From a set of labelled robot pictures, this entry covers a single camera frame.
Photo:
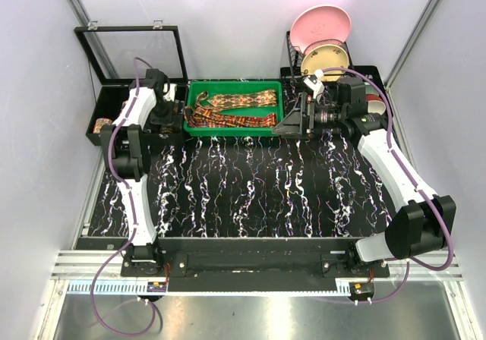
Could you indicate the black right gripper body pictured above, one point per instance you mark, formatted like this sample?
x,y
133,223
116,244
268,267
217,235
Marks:
x,y
319,118

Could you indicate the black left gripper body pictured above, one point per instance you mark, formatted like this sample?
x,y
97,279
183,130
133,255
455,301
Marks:
x,y
162,114

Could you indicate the black key pattern tie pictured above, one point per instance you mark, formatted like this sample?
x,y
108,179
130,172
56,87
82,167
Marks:
x,y
169,130

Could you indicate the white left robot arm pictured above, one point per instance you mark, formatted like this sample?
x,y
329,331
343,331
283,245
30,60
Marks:
x,y
127,156

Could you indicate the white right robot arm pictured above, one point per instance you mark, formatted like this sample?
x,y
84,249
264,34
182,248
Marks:
x,y
424,220

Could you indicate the black tie storage box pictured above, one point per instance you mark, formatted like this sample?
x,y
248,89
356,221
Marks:
x,y
109,105

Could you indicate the red multicolour checked tie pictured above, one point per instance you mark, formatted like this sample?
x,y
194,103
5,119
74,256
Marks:
x,y
205,118

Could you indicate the green plastic tray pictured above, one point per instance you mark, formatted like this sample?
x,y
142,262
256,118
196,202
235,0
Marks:
x,y
233,87

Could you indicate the cream ikat pattern tie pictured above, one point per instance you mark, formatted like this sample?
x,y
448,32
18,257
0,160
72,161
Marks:
x,y
226,101

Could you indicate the black dish tray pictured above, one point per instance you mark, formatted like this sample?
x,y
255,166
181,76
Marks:
x,y
340,105

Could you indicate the yellow floral plate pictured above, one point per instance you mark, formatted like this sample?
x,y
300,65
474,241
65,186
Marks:
x,y
324,57

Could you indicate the red bowl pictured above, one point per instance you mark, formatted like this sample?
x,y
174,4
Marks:
x,y
375,104

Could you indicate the rolled tie blue orange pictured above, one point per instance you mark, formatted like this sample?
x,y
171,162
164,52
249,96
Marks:
x,y
99,123

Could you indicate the glass box lid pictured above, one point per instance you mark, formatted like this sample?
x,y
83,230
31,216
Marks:
x,y
115,52

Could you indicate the pink plate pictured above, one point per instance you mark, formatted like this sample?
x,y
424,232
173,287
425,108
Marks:
x,y
320,23

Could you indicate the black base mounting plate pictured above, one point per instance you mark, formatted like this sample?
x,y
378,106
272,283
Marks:
x,y
179,264

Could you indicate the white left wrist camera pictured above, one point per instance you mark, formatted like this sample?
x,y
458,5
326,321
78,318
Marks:
x,y
169,92

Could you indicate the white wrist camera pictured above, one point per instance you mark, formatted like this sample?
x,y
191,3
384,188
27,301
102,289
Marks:
x,y
314,83
169,92

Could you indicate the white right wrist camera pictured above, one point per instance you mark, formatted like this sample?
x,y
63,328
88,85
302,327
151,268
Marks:
x,y
314,83

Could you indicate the black wire dish rack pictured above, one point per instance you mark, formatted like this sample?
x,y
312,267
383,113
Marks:
x,y
296,57

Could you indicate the aluminium frame rail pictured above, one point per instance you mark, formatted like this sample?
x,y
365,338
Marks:
x,y
85,263

